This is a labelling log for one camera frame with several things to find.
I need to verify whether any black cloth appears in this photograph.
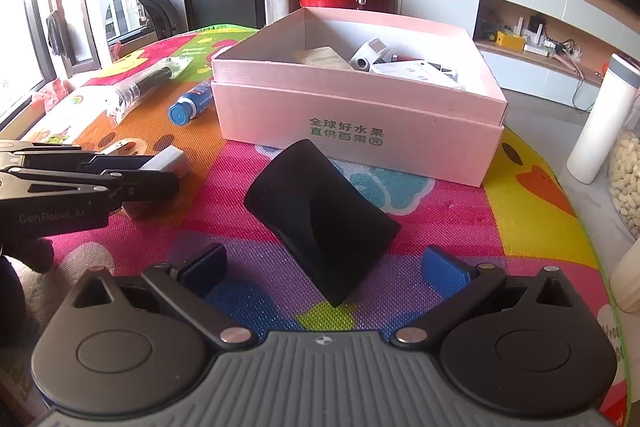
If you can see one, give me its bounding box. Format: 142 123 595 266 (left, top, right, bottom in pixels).
243 139 402 308

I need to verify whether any clear bag with black item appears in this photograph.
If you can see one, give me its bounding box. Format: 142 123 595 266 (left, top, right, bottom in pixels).
105 54 193 125

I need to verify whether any blue capped tube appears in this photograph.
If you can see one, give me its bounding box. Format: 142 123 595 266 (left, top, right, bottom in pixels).
168 79 217 125

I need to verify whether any tangle of cables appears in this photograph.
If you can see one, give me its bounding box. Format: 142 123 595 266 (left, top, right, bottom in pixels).
547 38 601 112

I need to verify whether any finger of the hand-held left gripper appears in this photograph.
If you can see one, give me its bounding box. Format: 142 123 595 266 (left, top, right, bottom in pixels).
0 139 155 174
0 170 180 208

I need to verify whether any white charger with cable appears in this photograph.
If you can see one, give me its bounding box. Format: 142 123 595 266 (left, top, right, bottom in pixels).
350 38 392 72

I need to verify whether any white insulated bottle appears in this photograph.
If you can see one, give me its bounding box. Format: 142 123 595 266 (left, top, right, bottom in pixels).
566 53 640 184

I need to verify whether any white router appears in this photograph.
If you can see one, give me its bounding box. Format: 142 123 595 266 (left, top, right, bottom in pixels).
515 14 551 56

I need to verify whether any white washing machine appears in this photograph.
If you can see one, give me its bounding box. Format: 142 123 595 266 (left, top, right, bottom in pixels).
97 0 192 46

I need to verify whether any white printed carton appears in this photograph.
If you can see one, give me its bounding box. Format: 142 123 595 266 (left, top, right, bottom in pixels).
370 59 463 90

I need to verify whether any dark hanging cloth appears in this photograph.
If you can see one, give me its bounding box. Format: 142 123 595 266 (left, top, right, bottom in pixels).
46 11 73 58

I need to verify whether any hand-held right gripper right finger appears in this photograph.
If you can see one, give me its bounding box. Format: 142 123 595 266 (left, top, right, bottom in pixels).
390 246 575 349

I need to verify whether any glass jar of nuts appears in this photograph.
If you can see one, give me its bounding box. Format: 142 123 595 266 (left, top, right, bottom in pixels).
607 127 640 240

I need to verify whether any person's left hand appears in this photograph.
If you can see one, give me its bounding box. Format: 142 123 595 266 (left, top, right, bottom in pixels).
0 236 55 277

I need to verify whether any yellow toy block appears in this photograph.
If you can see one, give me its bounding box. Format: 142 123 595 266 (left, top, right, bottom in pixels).
495 32 527 51

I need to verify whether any white plug adapter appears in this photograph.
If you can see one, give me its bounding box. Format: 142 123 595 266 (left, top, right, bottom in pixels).
102 139 192 221

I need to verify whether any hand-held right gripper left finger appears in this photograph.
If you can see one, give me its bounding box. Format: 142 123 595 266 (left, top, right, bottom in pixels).
71 243 255 350

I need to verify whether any pink cardboard box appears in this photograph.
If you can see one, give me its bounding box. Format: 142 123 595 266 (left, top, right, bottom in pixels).
210 7 508 188

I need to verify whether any colourful cartoon table mat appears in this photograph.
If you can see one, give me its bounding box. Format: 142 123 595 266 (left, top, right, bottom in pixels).
0 24 626 427

